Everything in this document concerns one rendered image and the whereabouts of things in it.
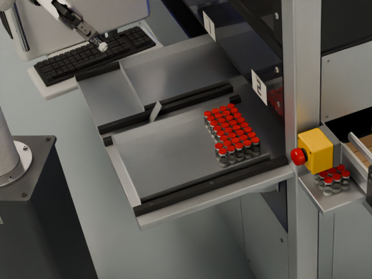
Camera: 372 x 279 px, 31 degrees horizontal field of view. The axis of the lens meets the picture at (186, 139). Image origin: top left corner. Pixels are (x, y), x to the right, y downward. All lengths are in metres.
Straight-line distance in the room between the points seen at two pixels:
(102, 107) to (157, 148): 0.26
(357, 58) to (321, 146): 0.21
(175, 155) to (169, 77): 0.35
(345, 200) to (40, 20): 1.23
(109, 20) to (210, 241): 0.95
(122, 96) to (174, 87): 0.15
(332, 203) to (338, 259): 0.43
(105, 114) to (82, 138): 1.37
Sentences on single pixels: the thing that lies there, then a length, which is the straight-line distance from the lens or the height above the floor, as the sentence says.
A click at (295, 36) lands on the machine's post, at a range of 1.41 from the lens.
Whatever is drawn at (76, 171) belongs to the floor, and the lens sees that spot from 3.11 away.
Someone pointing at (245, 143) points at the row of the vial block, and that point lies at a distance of 1.68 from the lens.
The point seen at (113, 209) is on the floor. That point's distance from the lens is 2.89.
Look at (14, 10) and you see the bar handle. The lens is 2.22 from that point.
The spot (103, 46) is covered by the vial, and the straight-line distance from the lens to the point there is 1.58.
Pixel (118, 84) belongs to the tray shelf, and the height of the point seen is 0.88.
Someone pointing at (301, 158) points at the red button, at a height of 1.01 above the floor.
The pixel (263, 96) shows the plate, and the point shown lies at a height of 1.01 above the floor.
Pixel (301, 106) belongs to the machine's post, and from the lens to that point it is 1.53.
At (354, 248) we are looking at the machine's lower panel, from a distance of 1.99.
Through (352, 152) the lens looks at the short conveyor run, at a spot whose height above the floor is 0.93.
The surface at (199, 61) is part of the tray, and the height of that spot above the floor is 0.88.
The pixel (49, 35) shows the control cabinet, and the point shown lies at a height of 0.87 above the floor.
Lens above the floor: 2.03
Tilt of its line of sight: 40 degrees down
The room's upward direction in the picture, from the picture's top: 9 degrees counter-clockwise
